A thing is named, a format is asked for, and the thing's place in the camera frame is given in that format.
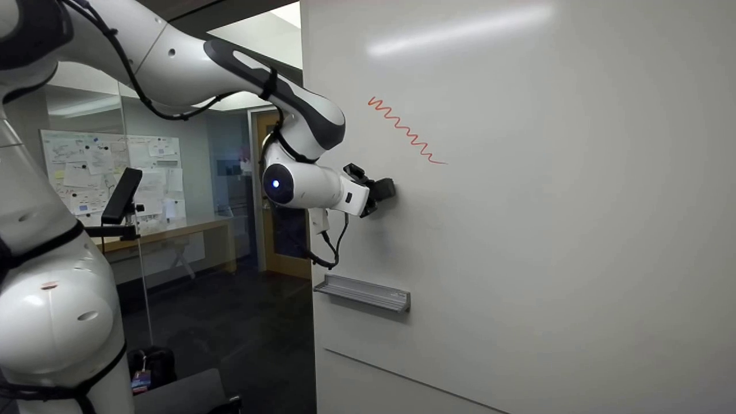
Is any wooden door with glass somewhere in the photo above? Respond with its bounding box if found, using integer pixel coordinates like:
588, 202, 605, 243
250, 105, 315, 283

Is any large white whiteboard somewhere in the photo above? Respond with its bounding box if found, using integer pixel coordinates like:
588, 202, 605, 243
299, 0, 736, 414

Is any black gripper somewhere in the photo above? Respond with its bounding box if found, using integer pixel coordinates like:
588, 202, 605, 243
342, 160, 385, 221

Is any white wall poster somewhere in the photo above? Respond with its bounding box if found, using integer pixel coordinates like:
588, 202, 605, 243
39, 126, 189, 228

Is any light wooden table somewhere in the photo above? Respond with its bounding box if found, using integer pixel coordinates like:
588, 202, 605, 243
100, 217, 239, 279

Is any black backpack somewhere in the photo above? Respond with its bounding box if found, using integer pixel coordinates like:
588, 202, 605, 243
124, 343, 179, 398

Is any black tablet on stand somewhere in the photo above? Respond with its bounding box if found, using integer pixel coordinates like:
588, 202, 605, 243
83, 165, 147, 243

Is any grey aluminium whiteboard tray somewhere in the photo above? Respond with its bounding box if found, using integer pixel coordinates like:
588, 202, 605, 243
312, 271, 415, 317

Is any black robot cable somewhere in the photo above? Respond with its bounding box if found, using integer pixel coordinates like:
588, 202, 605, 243
60, 0, 355, 271

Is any red squiggle marker line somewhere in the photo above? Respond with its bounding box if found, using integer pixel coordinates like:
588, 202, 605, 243
367, 95, 446, 168

